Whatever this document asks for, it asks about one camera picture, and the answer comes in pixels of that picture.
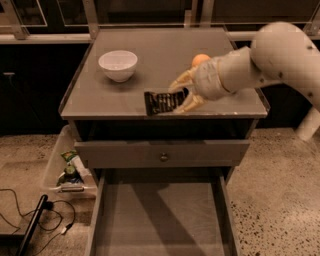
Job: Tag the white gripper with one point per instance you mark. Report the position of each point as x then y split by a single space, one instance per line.
208 79

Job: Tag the black rxbar chocolate bar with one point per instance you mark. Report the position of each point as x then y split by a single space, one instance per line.
158 103

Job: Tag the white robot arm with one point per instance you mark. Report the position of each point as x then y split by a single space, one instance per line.
279 52

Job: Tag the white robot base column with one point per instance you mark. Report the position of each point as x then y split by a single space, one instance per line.
309 125

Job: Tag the grey top drawer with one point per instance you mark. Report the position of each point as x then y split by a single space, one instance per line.
146 154

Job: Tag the brass drawer knob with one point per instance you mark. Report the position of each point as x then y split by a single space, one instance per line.
163 157

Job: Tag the grey drawer cabinet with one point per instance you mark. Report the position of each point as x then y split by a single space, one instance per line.
99 109

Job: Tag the open grey middle drawer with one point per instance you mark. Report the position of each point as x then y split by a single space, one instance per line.
162 212

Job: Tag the orange fruit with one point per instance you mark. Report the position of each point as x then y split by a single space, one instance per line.
198 59

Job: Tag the white ceramic bowl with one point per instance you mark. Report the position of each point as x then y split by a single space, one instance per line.
118 65

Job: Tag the green snack bag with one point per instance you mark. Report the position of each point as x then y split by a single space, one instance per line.
70 173

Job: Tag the clear plastic storage bin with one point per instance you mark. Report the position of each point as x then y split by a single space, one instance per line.
55 167

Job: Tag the black flat device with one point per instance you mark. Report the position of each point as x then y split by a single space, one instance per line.
32 225

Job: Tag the metal railing frame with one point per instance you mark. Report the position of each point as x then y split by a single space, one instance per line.
80 21

